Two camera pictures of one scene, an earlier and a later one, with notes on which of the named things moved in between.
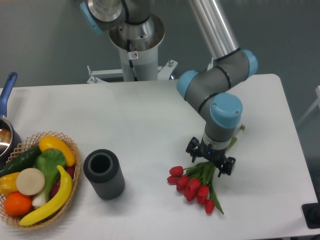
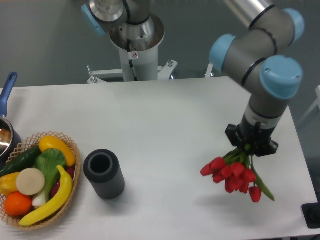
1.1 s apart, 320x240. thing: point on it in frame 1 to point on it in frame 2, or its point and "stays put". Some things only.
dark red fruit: (70, 171) stays put
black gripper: (217, 156) to (252, 136)
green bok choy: (47, 161) stays put
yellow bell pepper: (8, 184) stays put
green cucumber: (25, 160) stays put
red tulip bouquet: (196, 180) to (237, 170)
